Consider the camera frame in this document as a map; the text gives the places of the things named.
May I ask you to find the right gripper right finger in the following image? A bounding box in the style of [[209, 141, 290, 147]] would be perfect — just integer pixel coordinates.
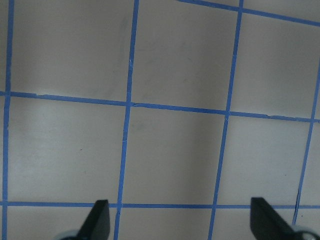
[[250, 197, 300, 240]]

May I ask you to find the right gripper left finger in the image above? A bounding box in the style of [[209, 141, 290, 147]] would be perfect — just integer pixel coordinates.
[[76, 199, 111, 240]]

